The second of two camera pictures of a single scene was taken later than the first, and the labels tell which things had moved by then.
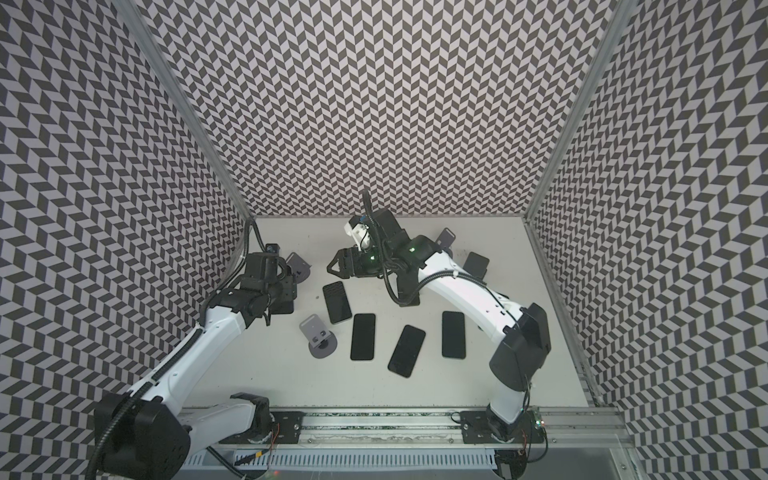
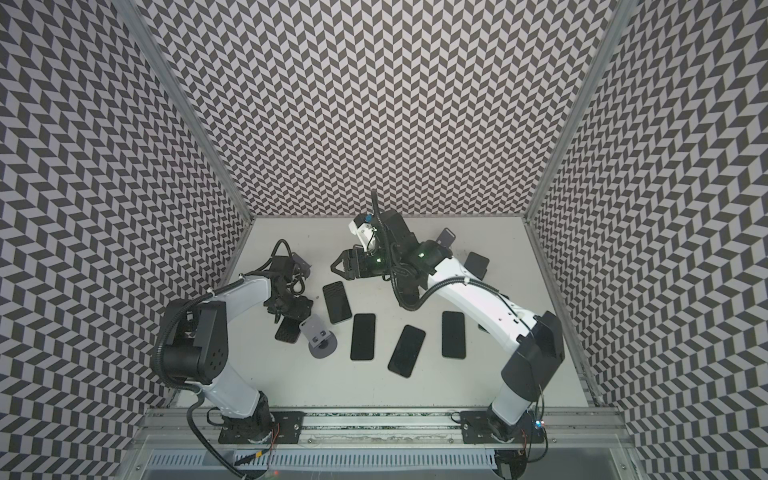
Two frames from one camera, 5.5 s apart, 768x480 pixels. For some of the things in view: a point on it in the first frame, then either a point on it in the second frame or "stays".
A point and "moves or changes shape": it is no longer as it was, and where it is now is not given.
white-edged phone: [363, 337] stays
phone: [405, 357] stays
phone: [282, 307] moves or changes shape
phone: [337, 301] stays
